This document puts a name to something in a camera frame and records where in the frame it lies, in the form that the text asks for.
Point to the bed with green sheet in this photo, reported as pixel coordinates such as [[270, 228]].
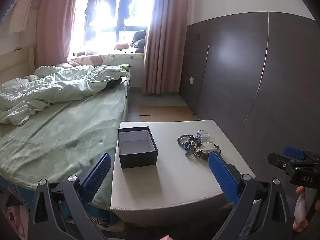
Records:
[[62, 140]]

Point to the black jewelry box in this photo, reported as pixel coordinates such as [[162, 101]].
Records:
[[137, 142]]

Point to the pink patterned floor mat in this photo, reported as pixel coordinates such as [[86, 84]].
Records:
[[13, 217]]

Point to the white hanging cloth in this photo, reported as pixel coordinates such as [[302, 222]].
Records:
[[21, 15]]

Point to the white wall socket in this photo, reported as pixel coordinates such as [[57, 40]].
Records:
[[191, 80]]

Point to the beige headboard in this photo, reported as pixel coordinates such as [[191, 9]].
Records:
[[17, 65]]

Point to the dark brown wardrobe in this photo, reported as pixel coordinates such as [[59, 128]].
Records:
[[237, 75]]

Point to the white translucent pendant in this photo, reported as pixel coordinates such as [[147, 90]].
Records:
[[206, 147]]

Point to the hanging dark clothes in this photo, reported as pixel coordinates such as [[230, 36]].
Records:
[[123, 5]]

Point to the person's right hand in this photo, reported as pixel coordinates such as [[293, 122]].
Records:
[[299, 205]]

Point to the flattened cardboard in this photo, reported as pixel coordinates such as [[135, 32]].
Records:
[[165, 113]]

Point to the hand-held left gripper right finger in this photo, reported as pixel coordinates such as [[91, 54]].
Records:
[[222, 177]]

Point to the patterned window seat cushion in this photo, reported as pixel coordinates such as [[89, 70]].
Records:
[[107, 59]]

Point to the black cloth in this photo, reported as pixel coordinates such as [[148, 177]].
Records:
[[113, 83]]

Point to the dark cushions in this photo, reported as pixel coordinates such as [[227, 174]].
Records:
[[139, 42]]

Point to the window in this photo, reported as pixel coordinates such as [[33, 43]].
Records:
[[107, 30]]

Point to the light green quilt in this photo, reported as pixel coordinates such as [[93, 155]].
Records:
[[50, 87]]

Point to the green plush toy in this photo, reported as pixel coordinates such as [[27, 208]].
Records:
[[125, 66]]

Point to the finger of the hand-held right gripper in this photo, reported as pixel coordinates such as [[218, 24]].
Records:
[[280, 161], [293, 150]]

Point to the orange plush toy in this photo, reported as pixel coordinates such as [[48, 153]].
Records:
[[121, 46]]

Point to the white leather table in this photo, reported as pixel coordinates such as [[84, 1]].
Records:
[[180, 180]]

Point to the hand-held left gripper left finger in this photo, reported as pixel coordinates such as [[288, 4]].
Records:
[[97, 177]]

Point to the pink pillow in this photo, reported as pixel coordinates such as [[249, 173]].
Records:
[[63, 65]]

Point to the silver bangle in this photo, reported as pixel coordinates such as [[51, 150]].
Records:
[[203, 131]]

